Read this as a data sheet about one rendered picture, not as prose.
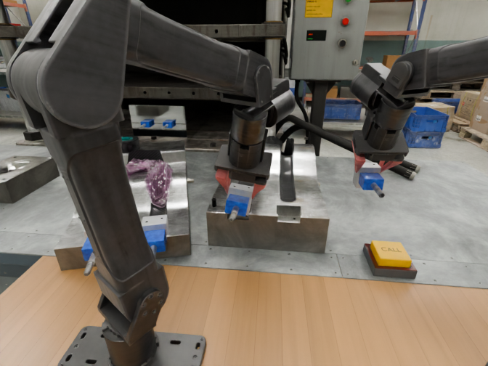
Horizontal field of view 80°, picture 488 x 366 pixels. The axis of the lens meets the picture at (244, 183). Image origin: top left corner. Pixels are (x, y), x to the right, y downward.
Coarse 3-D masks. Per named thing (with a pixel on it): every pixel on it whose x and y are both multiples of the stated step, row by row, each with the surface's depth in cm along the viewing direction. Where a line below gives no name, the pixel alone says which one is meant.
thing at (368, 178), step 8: (360, 168) 67; (368, 168) 67; (376, 168) 67; (360, 176) 67; (368, 176) 65; (376, 176) 65; (360, 184) 67; (368, 184) 65; (376, 184) 63; (376, 192) 61
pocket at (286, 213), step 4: (280, 208) 65; (284, 208) 65; (288, 208) 65; (292, 208) 65; (296, 208) 65; (300, 208) 65; (280, 212) 66; (284, 212) 65; (288, 212) 65; (292, 212) 65; (296, 212) 65; (300, 212) 64; (280, 216) 65; (284, 216) 65; (288, 216) 65; (292, 216) 65; (296, 216) 65; (300, 216) 64; (280, 220) 64; (284, 220) 64; (288, 220) 64; (292, 220) 64; (296, 220) 64; (300, 220) 61
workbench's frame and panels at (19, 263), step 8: (0, 256) 65; (8, 256) 65; (16, 256) 65; (24, 256) 64; (32, 256) 64; (40, 256) 64; (0, 264) 73; (8, 264) 73; (16, 264) 66; (24, 264) 65; (32, 264) 65; (0, 272) 74; (8, 272) 74; (16, 272) 74; (24, 272) 73; (0, 280) 78; (8, 280) 77; (0, 288) 79
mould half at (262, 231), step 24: (312, 168) 81; (216, 192) 71; (264, 192) 71; (312, 192) 71; (216, 216) 62; (264, 216) 61; (312, 216) 60; (216, 240) 65; (240, 240) 64; (264, 240) 64; (288, 240) 63; (312, 240) 62
